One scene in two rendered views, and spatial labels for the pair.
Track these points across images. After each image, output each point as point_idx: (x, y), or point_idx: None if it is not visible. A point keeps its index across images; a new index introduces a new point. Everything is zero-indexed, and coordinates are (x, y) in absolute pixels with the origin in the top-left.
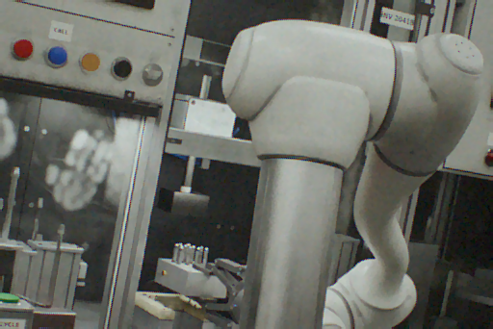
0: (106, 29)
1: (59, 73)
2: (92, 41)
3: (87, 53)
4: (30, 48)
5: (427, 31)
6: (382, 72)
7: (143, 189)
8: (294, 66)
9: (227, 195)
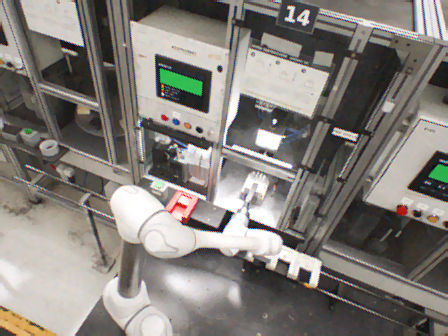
0: (192, 116)
1: (178, 126)
2: (188, 119)
3: (185, 123)
4: (165, 118)
5: (367, 142)
6: (134, 230)
7: (214, 164)
8: (114, 213)
9: None
